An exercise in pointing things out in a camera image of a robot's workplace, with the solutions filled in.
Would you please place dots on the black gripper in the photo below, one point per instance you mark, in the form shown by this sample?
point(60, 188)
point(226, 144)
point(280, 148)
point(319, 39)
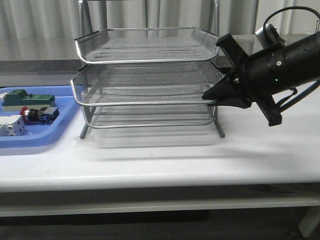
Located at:
point(235, 89)

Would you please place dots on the silver mesh tray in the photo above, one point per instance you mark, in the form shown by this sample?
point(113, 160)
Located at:
point(144, 83)
point(135, 116)
point(147, 45)

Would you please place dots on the red emergency stop button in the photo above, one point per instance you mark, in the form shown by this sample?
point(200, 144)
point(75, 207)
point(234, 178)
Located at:
point(44, 115)

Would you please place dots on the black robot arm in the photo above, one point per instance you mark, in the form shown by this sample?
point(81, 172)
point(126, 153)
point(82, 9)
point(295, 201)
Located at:
point(274, 78)

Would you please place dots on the white table leg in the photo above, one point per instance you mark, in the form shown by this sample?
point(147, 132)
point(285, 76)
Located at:
point(310, 221)

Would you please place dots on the blue plastic tray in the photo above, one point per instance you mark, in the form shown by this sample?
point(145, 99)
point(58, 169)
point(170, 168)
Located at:
point(38, 134)

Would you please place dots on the dark counter behind table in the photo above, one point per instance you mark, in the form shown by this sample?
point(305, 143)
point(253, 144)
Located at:
point(60, 55)

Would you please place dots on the green terminal block component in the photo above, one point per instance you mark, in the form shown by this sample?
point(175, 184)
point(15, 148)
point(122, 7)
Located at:
point(19, 98)

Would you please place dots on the white circuit breaker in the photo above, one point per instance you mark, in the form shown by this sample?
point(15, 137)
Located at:
point(12, 126)

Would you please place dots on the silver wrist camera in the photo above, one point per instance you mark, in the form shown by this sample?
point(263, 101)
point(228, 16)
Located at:
point(269, 36)

